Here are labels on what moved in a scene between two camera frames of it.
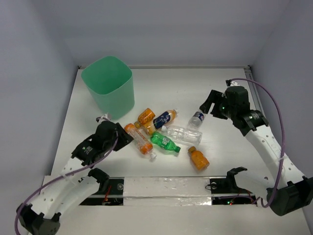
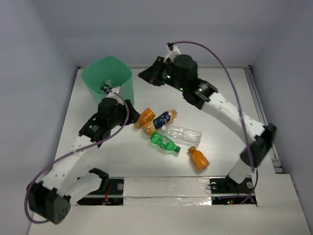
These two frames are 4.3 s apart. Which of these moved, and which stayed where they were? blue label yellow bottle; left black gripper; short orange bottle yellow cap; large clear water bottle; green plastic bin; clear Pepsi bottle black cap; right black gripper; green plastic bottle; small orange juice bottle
Moved: right black gripper; clear Pepsi bottle black cap; left black gripper
Stayed: short orange bottle yellow cap; blue label yellow bottle; small orange juice bottle; green plastic bin; green plastic bottle; large clear water bottle
